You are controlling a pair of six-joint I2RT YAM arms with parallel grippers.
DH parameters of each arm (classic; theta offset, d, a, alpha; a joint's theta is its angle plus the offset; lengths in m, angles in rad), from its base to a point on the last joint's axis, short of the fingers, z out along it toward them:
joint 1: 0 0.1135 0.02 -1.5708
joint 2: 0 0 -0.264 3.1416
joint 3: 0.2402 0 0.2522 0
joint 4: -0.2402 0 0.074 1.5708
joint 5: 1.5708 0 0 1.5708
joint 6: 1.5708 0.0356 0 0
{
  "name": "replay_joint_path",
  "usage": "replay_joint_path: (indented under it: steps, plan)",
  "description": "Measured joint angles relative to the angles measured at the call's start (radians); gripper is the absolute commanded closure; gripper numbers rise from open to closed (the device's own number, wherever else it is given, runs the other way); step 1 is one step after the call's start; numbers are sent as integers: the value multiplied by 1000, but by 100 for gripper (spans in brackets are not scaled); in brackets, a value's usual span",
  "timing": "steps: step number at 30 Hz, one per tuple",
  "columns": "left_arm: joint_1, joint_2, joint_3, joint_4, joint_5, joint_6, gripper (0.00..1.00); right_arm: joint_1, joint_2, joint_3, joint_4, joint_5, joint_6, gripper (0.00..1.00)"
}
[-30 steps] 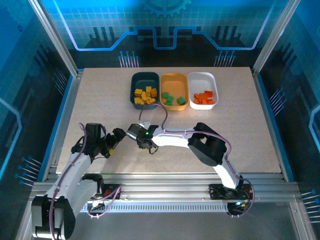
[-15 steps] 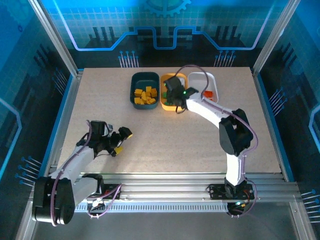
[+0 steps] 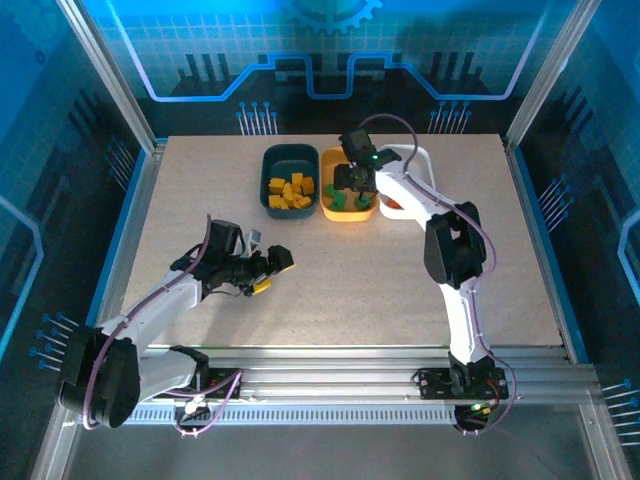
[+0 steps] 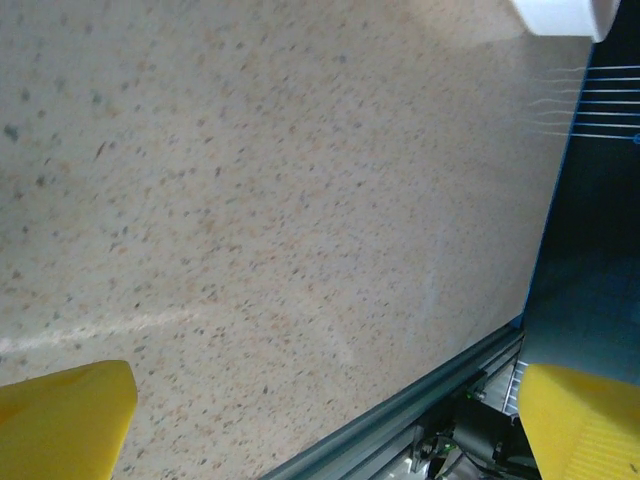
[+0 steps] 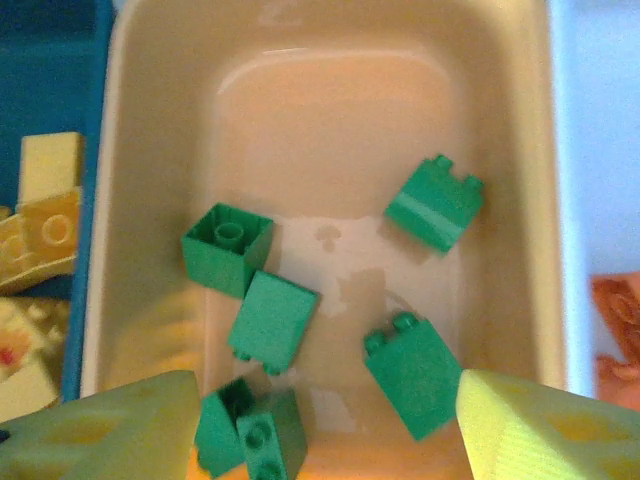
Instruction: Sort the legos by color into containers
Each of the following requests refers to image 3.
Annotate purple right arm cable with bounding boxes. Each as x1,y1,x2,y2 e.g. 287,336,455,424
359,113,521,436

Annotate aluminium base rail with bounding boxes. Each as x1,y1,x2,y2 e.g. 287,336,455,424
59,344,604,406

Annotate yellow plastic container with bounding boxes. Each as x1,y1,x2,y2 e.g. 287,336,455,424
319,144,379,223

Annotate aluminium side rail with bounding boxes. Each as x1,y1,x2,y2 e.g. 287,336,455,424
74,139,169,364
503,137,590,364

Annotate blue printed side panel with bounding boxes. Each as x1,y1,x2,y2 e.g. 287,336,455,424
509,0,640,451
0,0,151,480

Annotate slotted grey cable duct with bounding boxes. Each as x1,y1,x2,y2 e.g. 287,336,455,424
77,405,459,427

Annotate blue printed gear panel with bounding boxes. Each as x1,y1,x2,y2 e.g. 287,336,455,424
74,0,596,139

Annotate aluminium lower strut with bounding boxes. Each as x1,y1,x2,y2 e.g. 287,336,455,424
27,394,84,480
577,399,634,480

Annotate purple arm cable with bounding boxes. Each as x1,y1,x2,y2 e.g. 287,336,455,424
359,113,521,436
81,213,246,439

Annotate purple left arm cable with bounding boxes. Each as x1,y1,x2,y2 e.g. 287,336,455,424
81,213,246,439

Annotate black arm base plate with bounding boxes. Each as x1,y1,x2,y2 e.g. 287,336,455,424
416,367,510,401
151,366,245,401

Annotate dark teal plastic container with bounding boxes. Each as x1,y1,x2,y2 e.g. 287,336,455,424
259,143,321,220

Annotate aluminium frame post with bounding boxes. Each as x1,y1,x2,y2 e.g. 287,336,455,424
502,0,606,151
55,0,169,154

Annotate white plastic container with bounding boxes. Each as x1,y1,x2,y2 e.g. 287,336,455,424
375,143,434,221

